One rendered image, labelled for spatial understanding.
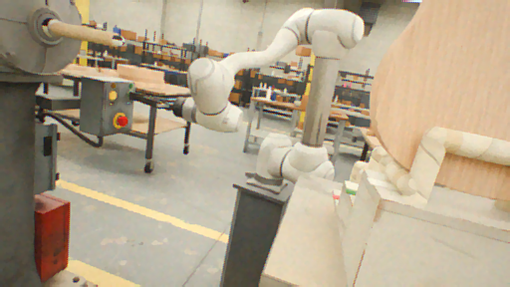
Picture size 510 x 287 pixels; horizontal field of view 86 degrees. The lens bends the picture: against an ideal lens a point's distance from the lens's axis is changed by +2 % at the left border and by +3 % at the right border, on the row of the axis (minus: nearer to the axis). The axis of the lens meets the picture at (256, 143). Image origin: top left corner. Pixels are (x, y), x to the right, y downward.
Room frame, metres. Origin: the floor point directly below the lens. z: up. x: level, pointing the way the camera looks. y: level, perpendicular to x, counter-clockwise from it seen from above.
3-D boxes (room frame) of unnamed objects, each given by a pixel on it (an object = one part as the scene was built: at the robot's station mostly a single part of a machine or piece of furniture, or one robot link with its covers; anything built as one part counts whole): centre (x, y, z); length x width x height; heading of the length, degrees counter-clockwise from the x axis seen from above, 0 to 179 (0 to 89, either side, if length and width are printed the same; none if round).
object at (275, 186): (1.36, -0.08, 0.73); 0.22 x 0.18 x 0.06; 70
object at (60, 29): (0.71, 0.47, 1.25); 0.18 x 0.03 x 0.03; 78
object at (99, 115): (1.00, 0.64, 0.99); 0.24 x 0.21 x 0.26; 78
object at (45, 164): (0.94, 0.81, 0.93); 0.15 x 0.10 x 0.55; 78
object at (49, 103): (0.94, 0.66, 1.02); 0.19 x 0.04 x 0.04; 168
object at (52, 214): (0.95, 0.81, 0.49); 0.25 x 0.12 x 0.37; 78
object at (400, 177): (0.42, -0.24, 1.12); 0.11 x 0.03 x 0.03; 171
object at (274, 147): (1.35, -0.11, 0.87); 0.18 x 0.16 x 0.22; 52
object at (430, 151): (0.38, -0.24, 1.15); 0.03 x 0.03 x 0.09
